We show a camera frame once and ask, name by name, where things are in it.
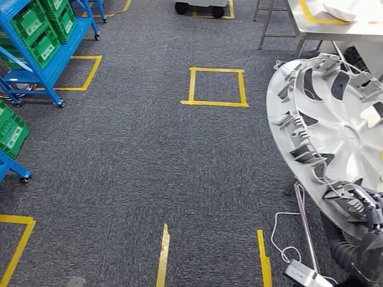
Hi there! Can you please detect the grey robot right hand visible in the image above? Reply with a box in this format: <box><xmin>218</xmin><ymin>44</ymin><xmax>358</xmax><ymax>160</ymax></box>
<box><xmin>351</xmin><ymin>186</ymin><xmax>383</xmax><ymax>287</ymax></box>

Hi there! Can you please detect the grey plastic wheel cover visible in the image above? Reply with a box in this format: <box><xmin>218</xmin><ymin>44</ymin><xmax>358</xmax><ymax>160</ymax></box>
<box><xmin>266</xmin><ymin>52</ymin><xmax>383</xmax><ymax>241</ymax></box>

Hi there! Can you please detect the stainless steel workbench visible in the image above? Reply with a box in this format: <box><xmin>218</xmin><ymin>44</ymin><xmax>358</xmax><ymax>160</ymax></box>
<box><xmin>253</xmin><ymin>0</ymin><xmax>383</xmax><ymax>80</ymax></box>

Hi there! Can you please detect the steel rod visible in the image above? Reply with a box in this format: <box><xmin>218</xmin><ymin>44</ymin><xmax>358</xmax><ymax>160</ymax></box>
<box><xmin>294</xmin><ymin>181</ymin><xmax>321</xmax><ymax>275</ymax></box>

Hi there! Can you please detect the yellow floor tape strip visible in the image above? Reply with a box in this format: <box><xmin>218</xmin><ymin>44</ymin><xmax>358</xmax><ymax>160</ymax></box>
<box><xmin>257</xmin><ymin>230</ymin><xmax>273</xmax><ymax>287</ymax></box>
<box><xmin>156</xmin><ymin>222</ymin><xmax>171</xmax><ymax>287</ymax></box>

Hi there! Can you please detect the white curved plastic piece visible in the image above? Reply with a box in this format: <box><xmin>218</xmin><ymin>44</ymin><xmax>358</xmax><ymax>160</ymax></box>
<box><xmin>323</xmin><ymin>2</ymin><xmax>358</xmax><ymax>23</ymax></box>

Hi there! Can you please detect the yellow floor tape square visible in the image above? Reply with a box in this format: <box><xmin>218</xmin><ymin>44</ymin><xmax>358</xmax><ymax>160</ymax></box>
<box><xmin>0</xmin><ymin>213</ymin><xmax>36</xmax><ymax>287</ymax></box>
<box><xmin>181</xmin><ymin>66</ymin><xmax>249</xmax><ymax>108</ymax></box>
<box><xmin>192</xmin><ymin>0</ymin><xmax>235</xmax><ymax>20</ymax></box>
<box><xmin>82</xmin><ymin>0</ymin><xmax>132</xmax><ymax>19</ymax></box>

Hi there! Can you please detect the white wheeled cart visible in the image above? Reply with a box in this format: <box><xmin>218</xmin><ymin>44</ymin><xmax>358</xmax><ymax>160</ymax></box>
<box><xmin>175</xmin><ymin>0</ymin><xmax>230</xmax><ymax>19</ymax></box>

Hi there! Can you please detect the green plastic crate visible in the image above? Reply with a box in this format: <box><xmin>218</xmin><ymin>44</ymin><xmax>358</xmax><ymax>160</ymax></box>
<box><xmin>11</xmin><ymin>0</ymin><xmax>51</xmax><ymax>45</ymax></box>
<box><xmin>40</xmin><ymin>0</ymin><xmax>78</xmax><ymax>45</ymax></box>
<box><xmin>0</xmin><ymin>35</ymin><xmax>29</xmax><ymax>71</ymax></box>
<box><xmin>0</xmin><ymin>99</ymin><xmax>32</xmax><ymax>160</ymax></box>
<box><xmin>27</xmin><ymin>26</ymin><xmax>62</xmax><ymax>71</ymax></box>

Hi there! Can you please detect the silver round disc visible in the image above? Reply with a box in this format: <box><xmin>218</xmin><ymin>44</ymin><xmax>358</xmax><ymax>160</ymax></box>
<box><xmin>0</xmin><ymin>81</ymin><xmax>22</xmax><ymax>106</ymax></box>

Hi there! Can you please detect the white floor cable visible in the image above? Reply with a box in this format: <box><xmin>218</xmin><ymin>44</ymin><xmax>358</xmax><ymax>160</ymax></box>
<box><xmin>270</xmin><ymin>212</ymin><xmax>303</xmax><ymax>264</ymax></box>

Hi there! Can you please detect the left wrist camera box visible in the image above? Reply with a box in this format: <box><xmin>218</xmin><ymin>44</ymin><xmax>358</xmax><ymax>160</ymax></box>
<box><xmin>66</xmin><ymin>276</ymin><xmax>86</xmax><ymax>287</ymax></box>

